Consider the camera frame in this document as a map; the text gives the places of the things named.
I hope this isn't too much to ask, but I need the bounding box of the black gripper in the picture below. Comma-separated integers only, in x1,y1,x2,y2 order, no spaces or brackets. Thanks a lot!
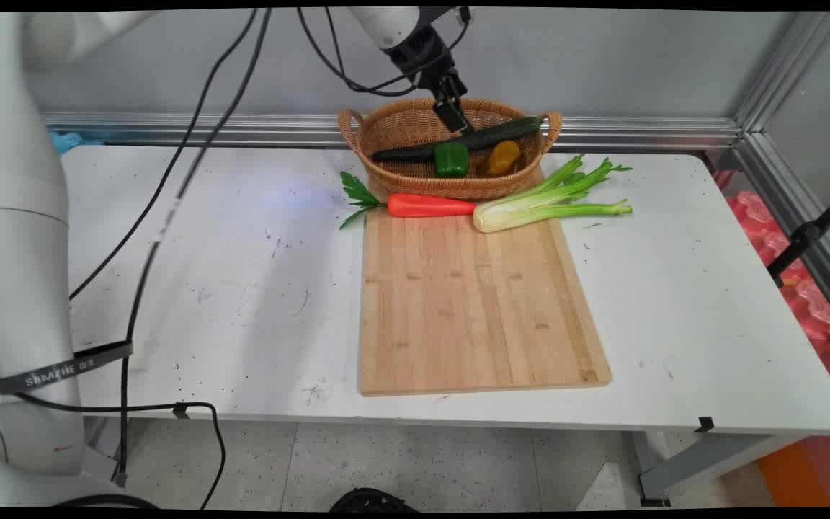
386,25,476,136

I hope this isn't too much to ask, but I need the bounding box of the dark green cucumber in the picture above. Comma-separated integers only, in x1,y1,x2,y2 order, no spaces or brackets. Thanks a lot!
372,115,544,163

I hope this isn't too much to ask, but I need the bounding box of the green bell pepper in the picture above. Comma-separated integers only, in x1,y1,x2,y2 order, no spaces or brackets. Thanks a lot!
433,142,470,179

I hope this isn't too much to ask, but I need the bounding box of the yellow bell pepper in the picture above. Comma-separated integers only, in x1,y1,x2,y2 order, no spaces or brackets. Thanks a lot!
486,140,522,177

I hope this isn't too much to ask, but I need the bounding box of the orange carrot with green leaves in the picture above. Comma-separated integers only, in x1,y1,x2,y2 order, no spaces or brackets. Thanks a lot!
338,171,478,231

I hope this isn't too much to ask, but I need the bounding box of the light green celery bunch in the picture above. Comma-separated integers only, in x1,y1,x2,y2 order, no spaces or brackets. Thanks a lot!
473,154,634,234

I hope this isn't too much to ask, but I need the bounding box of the bamboo cutting board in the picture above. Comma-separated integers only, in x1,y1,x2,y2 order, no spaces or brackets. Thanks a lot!
357,166,612,397

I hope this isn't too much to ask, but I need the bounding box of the black tripod stand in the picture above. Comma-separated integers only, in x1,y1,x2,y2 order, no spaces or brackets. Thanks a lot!
767,184,830,289

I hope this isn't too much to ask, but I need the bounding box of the blue plastic item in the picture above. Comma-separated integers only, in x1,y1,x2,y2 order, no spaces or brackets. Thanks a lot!
51,131,106,156

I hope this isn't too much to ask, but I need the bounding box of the round black floor object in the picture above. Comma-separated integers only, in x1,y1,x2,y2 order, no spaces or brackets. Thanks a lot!
329,488,419,513

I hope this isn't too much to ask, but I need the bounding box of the pink bubble wrap sheet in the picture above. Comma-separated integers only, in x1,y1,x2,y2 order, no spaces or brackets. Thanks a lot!
714,169,830,408

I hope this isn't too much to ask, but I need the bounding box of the grey metal table leg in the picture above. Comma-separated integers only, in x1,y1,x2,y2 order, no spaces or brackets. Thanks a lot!
635,431,808,507

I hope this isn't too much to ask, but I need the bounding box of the orange floor mat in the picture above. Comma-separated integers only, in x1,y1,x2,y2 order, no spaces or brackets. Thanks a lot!
756,425,830,507

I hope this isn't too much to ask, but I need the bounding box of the woven wicker basket with handles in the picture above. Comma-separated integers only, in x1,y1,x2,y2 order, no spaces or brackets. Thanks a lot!
338,98,563,201

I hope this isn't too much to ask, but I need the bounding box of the black cable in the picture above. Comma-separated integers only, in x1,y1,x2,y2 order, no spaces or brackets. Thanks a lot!
68,7,259,302
325,7,473,93
296,7,419,98
116,7,273,485
0,360,227,509

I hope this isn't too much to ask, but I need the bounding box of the long aluminium frame rail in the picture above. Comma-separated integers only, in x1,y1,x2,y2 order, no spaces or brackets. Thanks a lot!
40,112,744,152

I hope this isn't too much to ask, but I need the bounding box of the short aluminium frame rail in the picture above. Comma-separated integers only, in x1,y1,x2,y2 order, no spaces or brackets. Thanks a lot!
718,133,830,340

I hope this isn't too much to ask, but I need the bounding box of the upright aluminium frame post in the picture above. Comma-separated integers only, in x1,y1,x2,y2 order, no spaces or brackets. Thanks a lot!
734,11,830,134

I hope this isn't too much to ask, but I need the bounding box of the black printed velcro strap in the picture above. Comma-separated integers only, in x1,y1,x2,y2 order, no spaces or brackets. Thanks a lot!
0,340,135,396

